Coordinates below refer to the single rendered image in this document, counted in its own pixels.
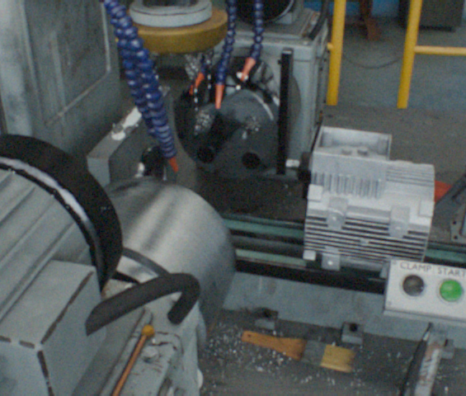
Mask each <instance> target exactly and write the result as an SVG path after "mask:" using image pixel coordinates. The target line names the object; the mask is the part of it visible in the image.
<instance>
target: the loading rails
mask: <svg viewBox="0 0 466 396"><path fill-rule="evenodd" d="M215 211H216V212H217V213H218V214H219V216H220V217H221V218H222V220H224V222H225V223H226V225H227V227H228V229H229V231H230V233H231V234H232V237H233V241H234V244H235V248H236V253H237V268H236V272H235V276H234V279H233V283H232V284H231V287H230V289H229V292H228V294H227V297H226V299H225V301H224V305H223V307H221V309H230V310H235V311H239V312H244V313H249V314H256V317H255V326H256V327H260V328H269V329H273V330H274V329H275V327H276V324H277V321H278V318H281V319H286V320H291V321H296V322H301V323H309V324H314V325H318V326H328V327H333V328H341V341H342V342H349V343H355V344H359V345H362V343H363V339H364V333H368V334H378V335H383V336H387V337H396V338H401V339H406V340H409V341H412V340H414V341H420V340H421V337H422V335H423V333H424V332H425V330H426V329H427V325H428V322H427V321H423V320H420V321H419V320H414V319H409V318H400V317H395V316H390V315H385V314H382V311H383V304H384V291H385V283H386V278H384V277H379V273H380V271H371V270H366V269H360V268H355V267H350V266H341V269H340V271H334V270H328V269H323V268H322V259H317V261H316V262H310V261H305V260H304V259H303V254H304V249H305V247H304V246H305V243H304V238H305V224H306V222H301V221H294V220H288V219H277V218H271V217H265V216H259V215H254V214H242V213H236V212H230V211H223V210H215ZM422 263H427V264H431V265H437V266H447V267H453V268H458V269H464V270H466V246H465V245H459V244H453V243H443V242H438V241H432V240H427V245H426V252H425V256H424V258H423V262H422ZM455 347H458V348H463V349H466V328H465V327H455V326H451V325H450V328H449V331H448V334H447V337H446V338H445V344H444V347H443V350H442V353H441V357H442V358H446V359H453V356H454V348H455Z"/></svg>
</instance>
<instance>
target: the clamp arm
mask: <svg viewBox="0 0 466 396"><path fill-rule="evenodd" d="M277 64H280V85H279V99H280V104H279V124H278V132H277V133H276V135H275V141H278V143H277V163H276V174H277V176H282V177H285V176H286V173H287V171H288V170H291V169H290V168H288V169H287V167H291V166H290V165H291V164H288V165H287V163H291V162H292V159H290V160H289V135H290V120H291V104H292V89H293V74H294V48H291V47H285V46H284V47H283V48H282V50H281V52H280V55H279V57H278V59H277ZM288 160H289V161H288Z"/></svg>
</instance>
